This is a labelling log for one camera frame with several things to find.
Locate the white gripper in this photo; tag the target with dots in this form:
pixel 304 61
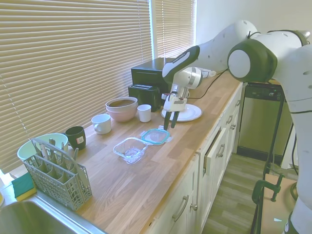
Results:
pixel 175 104

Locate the clear lid with teal seal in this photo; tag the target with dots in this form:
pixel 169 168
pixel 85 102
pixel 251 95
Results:
pixel 153 137

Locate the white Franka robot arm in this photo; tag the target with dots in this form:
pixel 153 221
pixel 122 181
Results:
pixel 219 48

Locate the clear glass food container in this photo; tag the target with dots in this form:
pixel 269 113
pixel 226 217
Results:
pixel 131 158

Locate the white dinner plate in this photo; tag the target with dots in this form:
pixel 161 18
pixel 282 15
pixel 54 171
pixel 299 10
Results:
pixel 192 113

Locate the white ceramic mug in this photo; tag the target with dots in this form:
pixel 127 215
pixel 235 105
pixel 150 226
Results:
pixel 144 114
pixel 103 125

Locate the black toaster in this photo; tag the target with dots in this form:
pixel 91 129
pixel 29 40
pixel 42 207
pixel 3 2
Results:
pixel 146 97

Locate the black box appliance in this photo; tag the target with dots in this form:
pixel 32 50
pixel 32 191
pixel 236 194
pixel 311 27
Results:
pixel 146 73

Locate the grey bowl with brown inside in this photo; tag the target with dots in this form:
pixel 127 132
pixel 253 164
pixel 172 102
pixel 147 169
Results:
pixel 114 108

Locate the white plastic item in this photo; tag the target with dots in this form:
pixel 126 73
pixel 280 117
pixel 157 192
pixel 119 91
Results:
pixel 208 73

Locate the white kitchen cabinet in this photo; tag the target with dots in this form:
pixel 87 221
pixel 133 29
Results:
pixel 219 182

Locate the stainless steel dishwasher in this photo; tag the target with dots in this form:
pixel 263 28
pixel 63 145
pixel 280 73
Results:
pixel 256 122

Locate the black cup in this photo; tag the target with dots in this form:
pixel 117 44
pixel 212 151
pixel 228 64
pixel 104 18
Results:
pixel 76 139

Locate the steel knife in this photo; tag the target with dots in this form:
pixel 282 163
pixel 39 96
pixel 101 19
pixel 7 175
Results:
pixel 75 153

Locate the black tripod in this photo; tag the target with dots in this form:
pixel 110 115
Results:
pixel 274 136

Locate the dark green clamp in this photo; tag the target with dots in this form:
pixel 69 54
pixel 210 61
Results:
pixel 258 187

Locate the wide beige window blind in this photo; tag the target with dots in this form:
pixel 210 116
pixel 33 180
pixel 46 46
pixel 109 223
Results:
pixel 73 61

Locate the grey plastic cutlery basket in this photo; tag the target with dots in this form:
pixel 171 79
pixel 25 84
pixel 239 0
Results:
pixel 61 187

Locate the wooden mounting table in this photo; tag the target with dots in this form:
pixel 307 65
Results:
pixel 280 212

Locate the mint green bowl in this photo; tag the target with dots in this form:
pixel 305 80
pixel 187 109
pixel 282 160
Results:
pixel 26 151

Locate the yellow green sponge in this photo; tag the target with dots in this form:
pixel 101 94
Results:
pixel 23 189

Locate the stainless steel double sink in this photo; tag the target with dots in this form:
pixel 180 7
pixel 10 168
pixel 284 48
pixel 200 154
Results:
pixel 36 219

